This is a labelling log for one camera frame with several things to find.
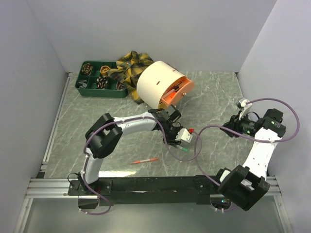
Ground green capped white pen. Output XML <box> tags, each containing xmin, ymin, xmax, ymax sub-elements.
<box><xmin>175</xmin><ymin>145</ymin><xmax>189</xmax><ymax>152</ymax></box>

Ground black orange highlighter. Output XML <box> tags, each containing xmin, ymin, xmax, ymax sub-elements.
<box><xmin>169</xmin><ymin>88</ymin><xmax>180</xmax><ymax>98</ymax></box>

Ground white pink pen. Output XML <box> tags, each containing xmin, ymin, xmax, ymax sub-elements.
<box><xmin>162</xmin><ymin>88</ymin><xmax>175</xmax><ymax>98</ymax></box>

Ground black white marker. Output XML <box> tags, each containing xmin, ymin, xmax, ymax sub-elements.
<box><xmin>172</xmin><ymin>82</ymin><xmax>182</xmax><ymax>90</ymax></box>

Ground orange pencil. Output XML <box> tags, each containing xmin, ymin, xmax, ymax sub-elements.
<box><xmin>130</xmin><ymin>158</ymin><xmax>159</xmax><ymax>165</ymax></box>

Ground round cream drawer organizer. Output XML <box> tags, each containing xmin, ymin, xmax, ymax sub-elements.
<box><xmin>137</xmin><ymin>61</ymin><xmax>195</xmax><ymax>109</ymax></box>

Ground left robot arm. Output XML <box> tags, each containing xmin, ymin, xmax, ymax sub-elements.
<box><xmin>78</xmin><ymin>105</ymin><xmax>192</xmax><ymax>195</ymax></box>

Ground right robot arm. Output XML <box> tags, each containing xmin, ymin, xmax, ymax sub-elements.
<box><xmin>213</xmin><ymin>108</ymin><xmax>286</xmax><ymax>211</ymax></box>

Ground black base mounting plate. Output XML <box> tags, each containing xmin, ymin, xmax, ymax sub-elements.
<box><xmin>68</xmin><ymin>176</ymin><xmax>242</xmax><ymax>209</ymax></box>

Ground yellow plaid cloth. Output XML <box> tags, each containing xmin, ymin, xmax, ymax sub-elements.
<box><xmin>106</xmin><ymin>51</ymin><xmax>154</xmax><ymax>104</ymax></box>

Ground black floral rolled tie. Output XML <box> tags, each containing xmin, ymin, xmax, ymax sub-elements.
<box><xmin>96</xmin><ymin>75</ymin><xmax>108</xmax><ymax>90</ymax></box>

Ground tan rolled item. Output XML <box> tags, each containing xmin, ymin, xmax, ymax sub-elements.
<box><xmin>100</xmin><ymin>66</ymin><xmax>110</xmax><ymax>75</ymax></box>

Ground green compartment tray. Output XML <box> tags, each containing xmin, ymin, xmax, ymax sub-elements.
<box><xmin>74</xmin><ymin>61</ymin><xmax>128</xmax><ymax>98</ymax></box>

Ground brown patterned rolled tie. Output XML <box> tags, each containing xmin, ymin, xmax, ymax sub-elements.
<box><xmin>81</xmin><ymin>63</ymin><xmax>93</xmax><ymax>76</ymax></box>

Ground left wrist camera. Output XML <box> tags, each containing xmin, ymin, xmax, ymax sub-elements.
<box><xmin>175</xmin><ymin>128</ymin><xmax>192</xmax><ymax>143</ymax></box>

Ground aluminium rail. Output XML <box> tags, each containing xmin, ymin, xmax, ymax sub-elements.
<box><xmin>25</xmin><ymin>176</ymin><xmax>282</xmax><ymax>199</ymax></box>

